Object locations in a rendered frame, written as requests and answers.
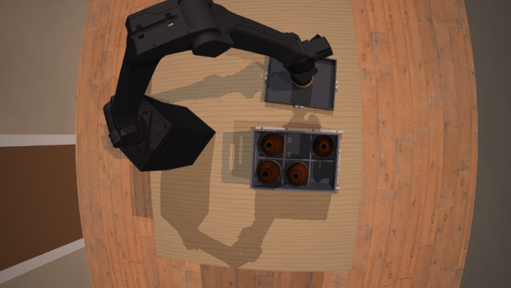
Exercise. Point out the dark grey divided crate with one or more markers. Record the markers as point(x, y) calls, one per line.
point(297, 145)

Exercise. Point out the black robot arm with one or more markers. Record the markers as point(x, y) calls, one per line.
point(203, 27)

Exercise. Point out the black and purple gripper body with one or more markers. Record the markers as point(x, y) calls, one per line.
point(301, 75)

